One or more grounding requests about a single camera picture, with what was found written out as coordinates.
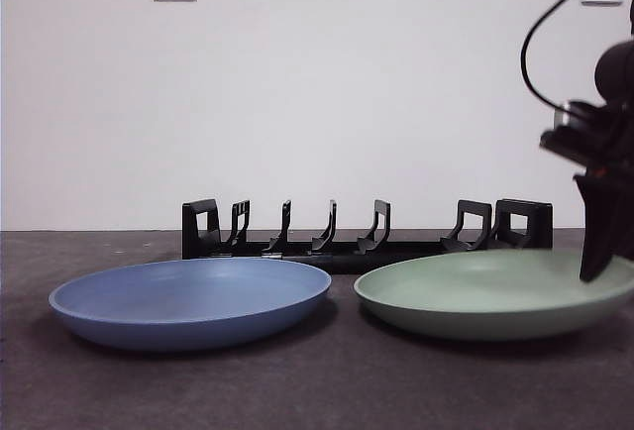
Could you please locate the green plate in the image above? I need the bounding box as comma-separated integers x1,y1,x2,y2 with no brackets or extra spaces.
353,247,634,342

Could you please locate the blue plate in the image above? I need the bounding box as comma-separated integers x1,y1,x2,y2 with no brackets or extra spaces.
48,257,332,353

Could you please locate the black plate rack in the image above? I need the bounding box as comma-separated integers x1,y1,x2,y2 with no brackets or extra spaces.
181,198,554,275

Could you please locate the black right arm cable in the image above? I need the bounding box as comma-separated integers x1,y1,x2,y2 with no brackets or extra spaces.
520,0,630,110

